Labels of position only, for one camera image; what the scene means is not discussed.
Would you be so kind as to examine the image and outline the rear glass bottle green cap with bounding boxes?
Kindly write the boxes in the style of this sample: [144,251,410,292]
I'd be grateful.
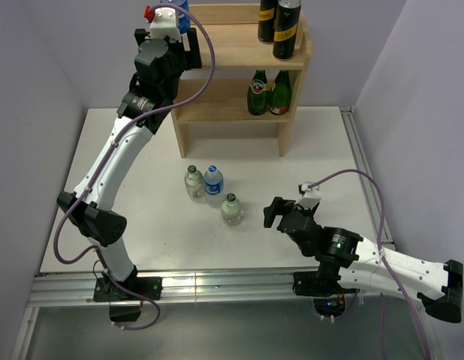
[184,165,204,200]

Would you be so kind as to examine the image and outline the clear water bottle blue label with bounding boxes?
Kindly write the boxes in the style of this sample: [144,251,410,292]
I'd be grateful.
[169,0,191,35]

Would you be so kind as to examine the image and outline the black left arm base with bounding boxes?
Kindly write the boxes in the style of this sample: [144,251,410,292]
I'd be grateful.
[92,274,162,331]

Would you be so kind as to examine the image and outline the rear water bottle blue label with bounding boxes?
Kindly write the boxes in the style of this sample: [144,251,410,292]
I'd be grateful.
[203,165,224,208]

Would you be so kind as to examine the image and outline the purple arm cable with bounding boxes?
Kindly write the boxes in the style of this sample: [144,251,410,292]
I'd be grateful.
[53,4,217,331]
[309,169,432,360]

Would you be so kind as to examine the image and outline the wooden shelf unit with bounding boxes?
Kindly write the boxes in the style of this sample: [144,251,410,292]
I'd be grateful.
[171,4,312,158]

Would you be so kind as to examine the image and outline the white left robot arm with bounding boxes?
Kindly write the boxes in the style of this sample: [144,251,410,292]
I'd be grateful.
[57,28,202,285]

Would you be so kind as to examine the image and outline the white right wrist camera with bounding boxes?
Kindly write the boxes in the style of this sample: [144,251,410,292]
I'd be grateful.
[296,181,322,210]

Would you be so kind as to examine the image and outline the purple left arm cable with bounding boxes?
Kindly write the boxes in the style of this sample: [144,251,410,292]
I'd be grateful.
[53,4,217,331]

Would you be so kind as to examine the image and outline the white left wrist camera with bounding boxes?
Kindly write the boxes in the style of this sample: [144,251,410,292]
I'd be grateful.
[144,5,182,42]

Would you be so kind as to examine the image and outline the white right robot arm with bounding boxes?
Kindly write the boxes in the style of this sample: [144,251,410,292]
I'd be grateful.
[264,181,463,323]

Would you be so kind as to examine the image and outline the dark green bottle yellow label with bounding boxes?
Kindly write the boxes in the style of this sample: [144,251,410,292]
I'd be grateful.
[269,70,292,116]

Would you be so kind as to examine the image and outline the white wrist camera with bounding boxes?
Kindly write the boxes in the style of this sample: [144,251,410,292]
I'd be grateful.
[296,181,322,210]
[144,5,182,42]

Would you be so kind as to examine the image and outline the clear glass bottle green cap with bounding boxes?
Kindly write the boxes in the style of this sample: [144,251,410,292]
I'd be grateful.
[221,193,242,227]

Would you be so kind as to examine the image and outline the aluminium rail frame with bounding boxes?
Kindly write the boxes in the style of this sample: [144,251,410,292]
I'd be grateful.
[10,106,443,360]

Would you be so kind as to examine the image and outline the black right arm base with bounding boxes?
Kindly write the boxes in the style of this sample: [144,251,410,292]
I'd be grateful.
[292,271,359,323]

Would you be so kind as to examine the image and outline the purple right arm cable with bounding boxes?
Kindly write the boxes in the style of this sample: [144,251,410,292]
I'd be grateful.
[309,169,432,360]

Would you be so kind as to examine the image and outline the black can yellow label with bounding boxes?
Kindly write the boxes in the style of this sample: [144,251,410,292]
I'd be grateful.
[258,0,278,44]

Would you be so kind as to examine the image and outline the green glass bottle red label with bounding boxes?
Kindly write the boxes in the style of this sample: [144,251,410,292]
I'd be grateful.
[247,70,269,116]

